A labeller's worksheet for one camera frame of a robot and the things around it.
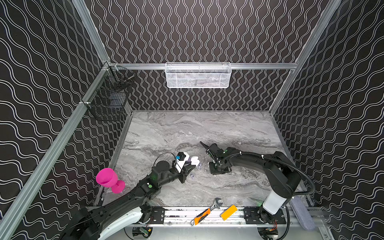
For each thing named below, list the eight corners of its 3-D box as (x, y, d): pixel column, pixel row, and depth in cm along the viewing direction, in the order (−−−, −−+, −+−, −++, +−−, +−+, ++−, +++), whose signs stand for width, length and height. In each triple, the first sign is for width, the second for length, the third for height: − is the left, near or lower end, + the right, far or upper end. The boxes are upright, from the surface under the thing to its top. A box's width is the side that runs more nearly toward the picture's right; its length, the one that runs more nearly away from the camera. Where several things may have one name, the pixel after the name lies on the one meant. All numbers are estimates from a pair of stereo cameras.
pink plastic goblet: (108, 195, 83) (91, 183, 70) (113, 180, 88) (98, 167, 75) (124, 194, 83) (110, 183, 70) (128, 180, 88) (116, 167, 75)
